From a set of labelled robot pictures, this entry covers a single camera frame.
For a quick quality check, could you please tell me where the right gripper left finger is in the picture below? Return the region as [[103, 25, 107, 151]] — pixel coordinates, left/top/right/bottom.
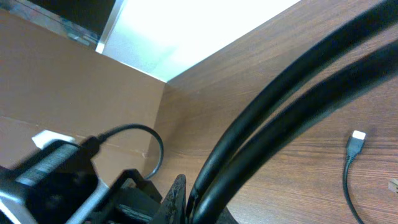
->
[[149, 174, 187, 224]]

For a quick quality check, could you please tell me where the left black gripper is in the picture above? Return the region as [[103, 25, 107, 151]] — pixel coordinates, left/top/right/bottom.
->
[[90, 169, 162, 223]]

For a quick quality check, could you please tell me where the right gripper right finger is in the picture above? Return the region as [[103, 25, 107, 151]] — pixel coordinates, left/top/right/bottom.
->
[[215, 207, 239, 224]]

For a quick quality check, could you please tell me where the black USB cable thick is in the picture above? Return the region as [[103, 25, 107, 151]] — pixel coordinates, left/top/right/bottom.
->
[[186, 1, 397, 223]]

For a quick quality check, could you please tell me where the black USB cable thin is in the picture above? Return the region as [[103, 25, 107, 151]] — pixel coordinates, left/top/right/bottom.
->
[[341, 129, 398, 224]]

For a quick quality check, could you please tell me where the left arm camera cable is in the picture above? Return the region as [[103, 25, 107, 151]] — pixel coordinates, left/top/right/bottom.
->
[[80, 123, 165, 180]]

